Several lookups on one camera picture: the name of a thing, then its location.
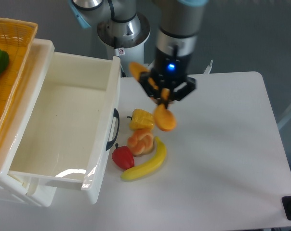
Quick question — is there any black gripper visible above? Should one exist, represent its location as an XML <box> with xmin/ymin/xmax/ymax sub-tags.
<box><xmin>138</xmin><ymin>48</ymin><xmax>197</xmax><ymax>102</ymax></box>

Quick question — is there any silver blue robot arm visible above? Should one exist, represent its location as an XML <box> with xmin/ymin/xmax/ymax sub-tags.
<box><xmin>68</xmin><ymin>0</ymin><xmax>207</xmax><ymax>105</ymax></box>

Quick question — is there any braided bread roll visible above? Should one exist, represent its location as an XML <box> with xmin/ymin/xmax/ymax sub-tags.
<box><xmin>127</xmin><ymin>128</ymin><xmax>154</xmax><ymax>157</ymax></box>

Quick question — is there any white open upper drawer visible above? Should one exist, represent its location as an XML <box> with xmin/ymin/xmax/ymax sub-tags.
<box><xmin>9</xmin><ymin>52</ymin><xmax>120</xmax><ymax>206</ymax></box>

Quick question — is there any white plastic drawer cabinet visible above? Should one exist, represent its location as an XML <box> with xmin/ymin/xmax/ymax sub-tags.
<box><xmin>0</xmin><ymin>38</ymin><xmax>56</xmax><ymax>207</ymax></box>

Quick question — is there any yellow bell pepper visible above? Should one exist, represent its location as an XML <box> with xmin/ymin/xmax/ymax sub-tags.
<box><xmin>127</xmin><ymin>109</ymin><xmax>155</xmax><ymax>130</ymax></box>

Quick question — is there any red bell pepper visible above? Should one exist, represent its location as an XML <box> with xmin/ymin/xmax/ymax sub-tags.
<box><xmin>111</xmin><ymin>143</ymin><xmax>135</xmax><ymax>170</ymax></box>

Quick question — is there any yellow banana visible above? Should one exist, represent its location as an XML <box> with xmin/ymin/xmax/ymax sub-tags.
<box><xmin>120</xmin><ymin>137</ymin><xmax>167</xmax><ymax>181</ymax></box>

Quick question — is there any yellow woven basket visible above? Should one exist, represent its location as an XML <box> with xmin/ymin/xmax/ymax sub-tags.
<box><xmin>0</xmin><ymin>16</ymin><xmax>39</xmax><ymax>154</ymax></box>

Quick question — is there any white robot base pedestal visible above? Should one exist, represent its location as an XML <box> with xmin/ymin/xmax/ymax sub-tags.
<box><xmin>97</xmin><ymin>12</ymin><xmax>151</xmax><ymax>77</ymax></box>

